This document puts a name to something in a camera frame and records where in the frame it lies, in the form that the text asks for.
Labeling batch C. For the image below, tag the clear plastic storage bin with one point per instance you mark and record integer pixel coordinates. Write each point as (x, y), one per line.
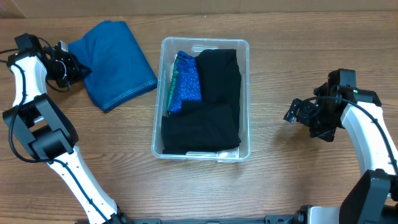
(194, 46)

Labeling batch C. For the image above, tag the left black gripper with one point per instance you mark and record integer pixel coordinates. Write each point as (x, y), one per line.
(79, 70)

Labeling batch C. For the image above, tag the sparkly blue green cloth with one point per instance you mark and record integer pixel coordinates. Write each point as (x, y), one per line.
(185, 82)

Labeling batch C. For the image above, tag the blue terry towel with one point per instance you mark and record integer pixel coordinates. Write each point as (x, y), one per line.
(119, 68)

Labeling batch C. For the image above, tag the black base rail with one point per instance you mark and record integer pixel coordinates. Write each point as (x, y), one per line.
(268, 219)

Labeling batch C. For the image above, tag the black cloth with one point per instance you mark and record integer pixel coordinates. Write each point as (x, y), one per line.
(199, 127)
(220, 79)

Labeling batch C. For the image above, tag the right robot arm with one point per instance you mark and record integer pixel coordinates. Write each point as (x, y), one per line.
(339, 103)

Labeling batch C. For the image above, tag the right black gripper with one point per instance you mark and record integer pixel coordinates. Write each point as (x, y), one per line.
(302, 112)

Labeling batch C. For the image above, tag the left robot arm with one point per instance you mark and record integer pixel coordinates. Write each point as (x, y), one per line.
(38, 130)

